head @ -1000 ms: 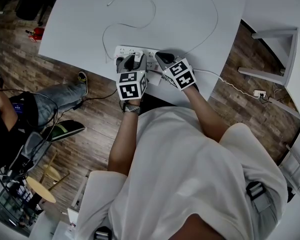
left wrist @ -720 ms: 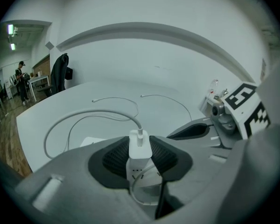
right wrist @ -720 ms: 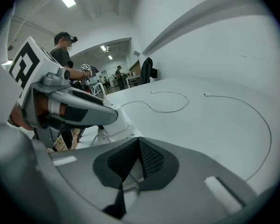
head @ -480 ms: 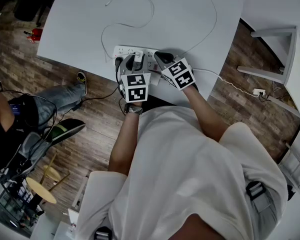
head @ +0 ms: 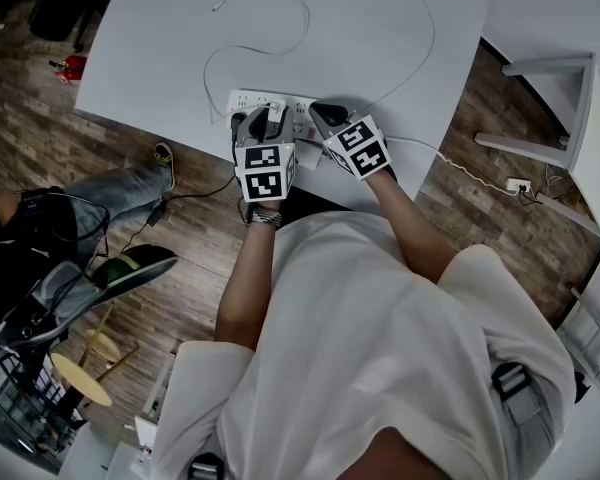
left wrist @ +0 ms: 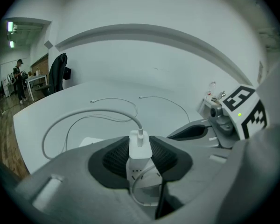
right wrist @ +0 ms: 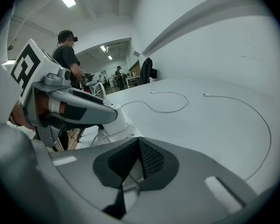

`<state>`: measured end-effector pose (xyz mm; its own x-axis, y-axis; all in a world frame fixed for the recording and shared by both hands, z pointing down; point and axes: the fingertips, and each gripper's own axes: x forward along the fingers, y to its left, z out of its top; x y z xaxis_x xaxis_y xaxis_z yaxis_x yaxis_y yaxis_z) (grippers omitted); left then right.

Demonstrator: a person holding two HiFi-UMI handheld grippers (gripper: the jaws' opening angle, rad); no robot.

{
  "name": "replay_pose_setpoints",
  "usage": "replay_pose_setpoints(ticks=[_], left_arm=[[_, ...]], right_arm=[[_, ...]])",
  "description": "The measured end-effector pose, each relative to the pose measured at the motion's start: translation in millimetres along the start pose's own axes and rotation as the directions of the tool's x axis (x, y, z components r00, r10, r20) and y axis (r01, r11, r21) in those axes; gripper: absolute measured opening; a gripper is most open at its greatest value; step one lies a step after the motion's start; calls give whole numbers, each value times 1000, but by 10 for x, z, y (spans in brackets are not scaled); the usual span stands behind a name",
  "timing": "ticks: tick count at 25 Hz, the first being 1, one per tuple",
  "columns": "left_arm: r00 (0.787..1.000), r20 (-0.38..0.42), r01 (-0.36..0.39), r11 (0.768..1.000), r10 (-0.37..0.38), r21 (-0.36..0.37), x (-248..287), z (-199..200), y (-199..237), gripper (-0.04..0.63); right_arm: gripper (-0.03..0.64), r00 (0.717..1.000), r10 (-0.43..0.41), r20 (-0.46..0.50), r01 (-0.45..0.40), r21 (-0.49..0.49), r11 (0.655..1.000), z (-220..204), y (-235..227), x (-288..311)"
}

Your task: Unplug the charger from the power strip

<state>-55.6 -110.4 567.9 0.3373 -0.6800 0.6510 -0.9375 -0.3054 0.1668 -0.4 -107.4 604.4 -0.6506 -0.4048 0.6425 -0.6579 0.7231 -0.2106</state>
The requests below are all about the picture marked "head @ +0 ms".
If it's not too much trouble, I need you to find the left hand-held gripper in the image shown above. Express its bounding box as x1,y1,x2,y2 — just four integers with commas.
231,105,299,203

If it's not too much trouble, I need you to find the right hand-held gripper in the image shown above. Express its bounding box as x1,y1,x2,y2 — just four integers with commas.
308,98,394,182

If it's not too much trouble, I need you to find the white power strip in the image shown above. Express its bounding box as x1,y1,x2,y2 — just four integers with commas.
226,89,334,142

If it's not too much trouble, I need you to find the person's left forearm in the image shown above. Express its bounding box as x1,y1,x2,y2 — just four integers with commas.
213,200,282,353

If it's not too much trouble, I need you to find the person's right forearm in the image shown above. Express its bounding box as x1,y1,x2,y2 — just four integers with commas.
367,171,460,285

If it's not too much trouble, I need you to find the small white adapter box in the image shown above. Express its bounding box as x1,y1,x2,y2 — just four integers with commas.
297,140,326,172

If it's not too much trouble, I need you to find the metal wristband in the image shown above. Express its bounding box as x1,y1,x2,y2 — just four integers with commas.
246,206,284,229

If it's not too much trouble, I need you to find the person's white t-shirt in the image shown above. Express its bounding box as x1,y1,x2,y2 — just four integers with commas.
151,211,580,480

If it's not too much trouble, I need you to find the red fire extinguisher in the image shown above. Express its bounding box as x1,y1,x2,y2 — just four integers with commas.
48,53,87,87

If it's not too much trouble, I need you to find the green cushion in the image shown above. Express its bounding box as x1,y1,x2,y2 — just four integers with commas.
97,254,142,285

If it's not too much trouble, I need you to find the white side desk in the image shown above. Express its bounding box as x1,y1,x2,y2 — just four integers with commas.
479,0,600,250

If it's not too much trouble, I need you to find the black office chair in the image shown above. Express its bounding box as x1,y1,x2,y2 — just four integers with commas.
28,0,109,53

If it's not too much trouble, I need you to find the white drawer cabinet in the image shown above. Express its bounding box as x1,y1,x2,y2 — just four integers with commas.
554,285,600,409

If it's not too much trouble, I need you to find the person's chin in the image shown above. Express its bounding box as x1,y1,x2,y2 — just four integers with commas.
331,424,483,480

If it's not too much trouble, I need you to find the round wooden stool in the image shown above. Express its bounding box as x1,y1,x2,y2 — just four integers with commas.
49,305,142,409

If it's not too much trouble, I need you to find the white power strip cord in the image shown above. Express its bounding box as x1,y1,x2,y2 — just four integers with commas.
382,136,514,190

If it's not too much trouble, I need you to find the black floor cable with adapter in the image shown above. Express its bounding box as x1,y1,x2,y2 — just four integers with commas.
98,172,237,260

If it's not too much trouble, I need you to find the white table leg frame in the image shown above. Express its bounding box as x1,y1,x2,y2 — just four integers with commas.
473,52,597,170

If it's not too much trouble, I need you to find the grey harness strap black buckle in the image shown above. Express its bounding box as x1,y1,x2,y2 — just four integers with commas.
490,361,547,425
188,451,227,480

